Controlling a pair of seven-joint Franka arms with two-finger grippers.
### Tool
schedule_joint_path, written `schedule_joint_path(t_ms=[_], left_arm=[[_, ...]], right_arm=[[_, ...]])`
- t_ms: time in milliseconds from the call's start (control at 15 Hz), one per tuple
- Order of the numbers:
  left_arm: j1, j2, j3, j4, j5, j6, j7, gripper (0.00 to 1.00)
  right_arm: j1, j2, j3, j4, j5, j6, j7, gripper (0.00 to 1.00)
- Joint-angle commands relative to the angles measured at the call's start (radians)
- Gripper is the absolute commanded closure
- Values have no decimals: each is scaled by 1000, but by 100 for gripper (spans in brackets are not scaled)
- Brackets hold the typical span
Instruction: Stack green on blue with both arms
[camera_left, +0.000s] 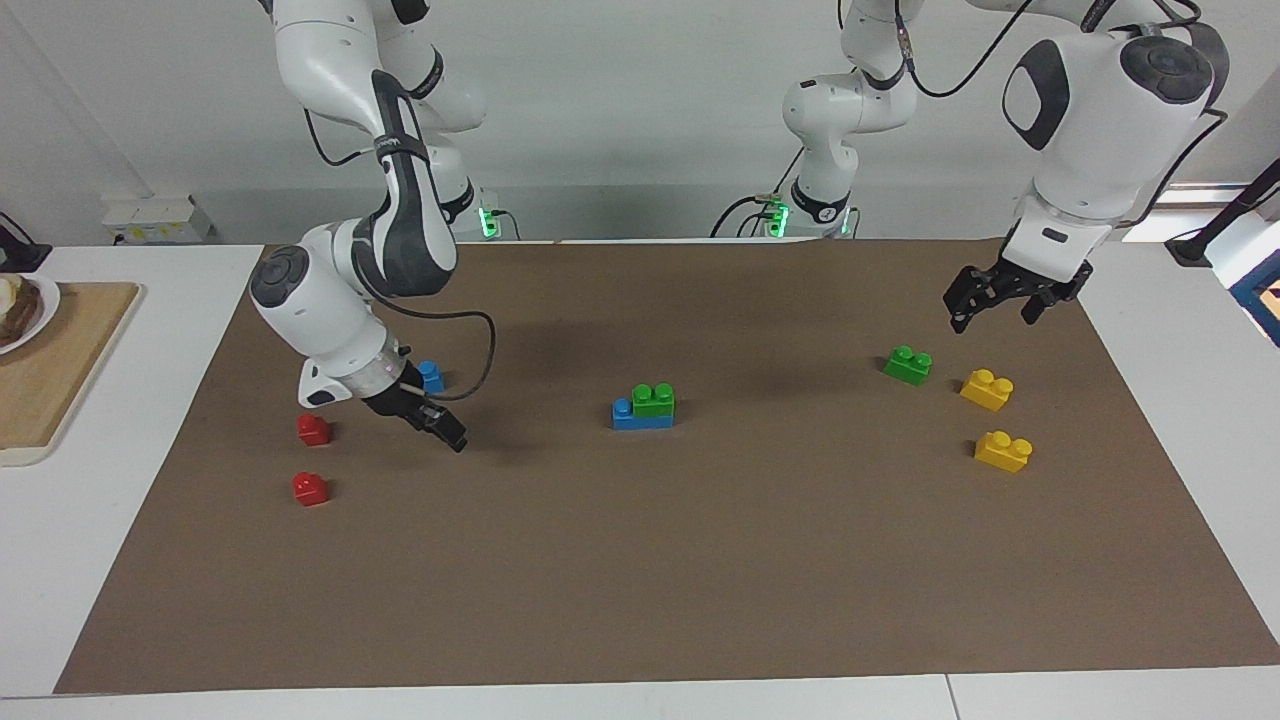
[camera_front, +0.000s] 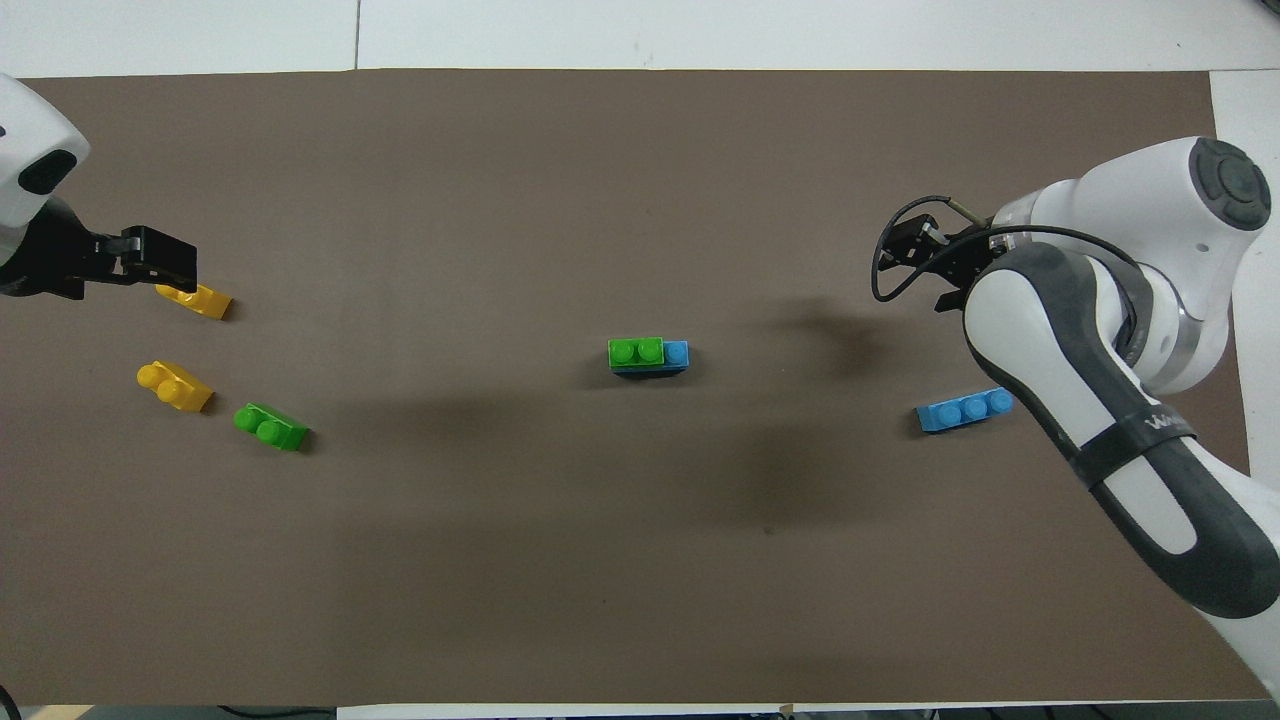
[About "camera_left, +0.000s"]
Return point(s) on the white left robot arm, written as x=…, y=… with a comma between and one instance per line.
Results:
x=1100, y=150

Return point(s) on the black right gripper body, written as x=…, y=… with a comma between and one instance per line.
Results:
x=395, y=402

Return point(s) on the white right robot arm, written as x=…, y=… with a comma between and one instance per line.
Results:
x=320, y=310

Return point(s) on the brown food on plate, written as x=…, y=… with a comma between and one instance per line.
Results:
x=20, y=315

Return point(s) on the blue framed box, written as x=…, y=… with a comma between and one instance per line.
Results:
x=1260, y=300

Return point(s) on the wooden cutting board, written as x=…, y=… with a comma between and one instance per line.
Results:
x=60, y=380

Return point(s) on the brown table mat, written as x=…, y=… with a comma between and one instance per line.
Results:
x=650, y=560

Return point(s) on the black stand with pole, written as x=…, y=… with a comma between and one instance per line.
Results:
x=1195, y=245

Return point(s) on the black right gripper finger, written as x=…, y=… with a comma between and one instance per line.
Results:
x=452, y=436
x=435, y=408

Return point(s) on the yellow two-stud toy brick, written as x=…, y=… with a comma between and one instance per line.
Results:
x=985, y=393
x=1002, y=455

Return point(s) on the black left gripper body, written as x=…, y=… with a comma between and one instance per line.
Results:
x=1040, y=278

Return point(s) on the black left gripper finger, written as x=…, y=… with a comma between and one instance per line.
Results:
x=975, y=288
x=1060, y=295

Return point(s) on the blue three-stud toy brick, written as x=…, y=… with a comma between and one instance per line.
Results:
x=432, y=378
x=622, y=415

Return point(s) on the black table clamp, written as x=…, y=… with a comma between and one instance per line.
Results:
x=20, y=255

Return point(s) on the white plate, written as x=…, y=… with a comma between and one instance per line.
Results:
x=50, y=300

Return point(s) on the white shelf board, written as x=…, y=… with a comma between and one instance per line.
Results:
x=1185, y=205

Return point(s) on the white wall socket box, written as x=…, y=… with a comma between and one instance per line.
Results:
x=155, y=220

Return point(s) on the green two-stud toy brick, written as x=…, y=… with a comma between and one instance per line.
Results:
x=655, y=403
x=905, y=368

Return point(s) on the red one-stud toy brick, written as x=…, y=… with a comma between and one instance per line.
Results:
x=310, y=491
x=313, y=432

